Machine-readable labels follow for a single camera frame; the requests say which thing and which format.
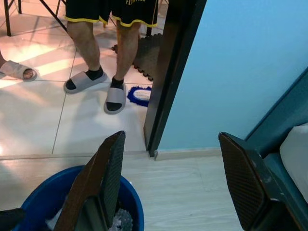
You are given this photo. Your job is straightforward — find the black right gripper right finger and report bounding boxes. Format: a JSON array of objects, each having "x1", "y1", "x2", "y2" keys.
[{"x1": 218, "y1": 131, "x2": 308, "y2": 231}]

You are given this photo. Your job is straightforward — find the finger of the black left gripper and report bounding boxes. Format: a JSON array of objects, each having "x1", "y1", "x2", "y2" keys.
[{"x1": 0, "y1": 207, "x2": 26, "y2": 228}]

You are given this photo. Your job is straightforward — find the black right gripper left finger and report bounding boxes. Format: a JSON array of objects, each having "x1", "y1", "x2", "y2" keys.
[{"x1": 54, "y1": 130, "x2": 127, "y2": 231}]

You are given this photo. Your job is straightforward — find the blue plastic bucket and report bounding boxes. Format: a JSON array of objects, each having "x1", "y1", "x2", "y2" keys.
[{"x1": 13, "y1": 165, "x2": 145, "y2": 231}]

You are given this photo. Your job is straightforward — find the crumpled clear plastic trash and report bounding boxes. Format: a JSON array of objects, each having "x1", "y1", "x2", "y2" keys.
[{"x1": 113, "y1": 208, "x2": 134, "y2": 231}]

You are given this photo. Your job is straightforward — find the grey slide slipper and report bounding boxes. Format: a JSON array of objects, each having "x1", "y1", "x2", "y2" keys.
[
  {"x1": 63, "y1": 71, "x2": 108, "y2": 94},
  {"x1": 103, "y1": 83, "x2": 127, "y2": 115}
]

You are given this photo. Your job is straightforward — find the blue white mop head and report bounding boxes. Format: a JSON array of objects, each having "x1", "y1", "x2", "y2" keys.
[{"x1": 127, "y1": 85, "x2": 153, "y2": 104}]

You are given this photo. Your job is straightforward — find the black foam floor mat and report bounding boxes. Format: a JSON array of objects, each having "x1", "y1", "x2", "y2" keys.
[{"x1": 111, "y1": 33, "x2": 169, "y2": 81}]

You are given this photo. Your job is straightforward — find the person in black shorts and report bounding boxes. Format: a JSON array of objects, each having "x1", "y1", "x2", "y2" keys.
[{"x1": 64, "y1": 0, "x2": 160, "y2": 104}]

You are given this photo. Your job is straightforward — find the beige slide slipper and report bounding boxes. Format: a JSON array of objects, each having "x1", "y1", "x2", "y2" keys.
[{"x1": 0, "y1": 60, "x2": 39, "y2": 82}]

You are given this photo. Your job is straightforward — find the dark door frame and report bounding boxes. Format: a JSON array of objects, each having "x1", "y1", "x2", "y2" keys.
[{"x1": 143, "y1": 0, "x2": 207, "y2": 158}]

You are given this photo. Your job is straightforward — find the black metal table frame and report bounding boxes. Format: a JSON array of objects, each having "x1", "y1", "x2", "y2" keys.
[{"x1": 3, "y1": 0, "x2": 69, "y2": 37}]

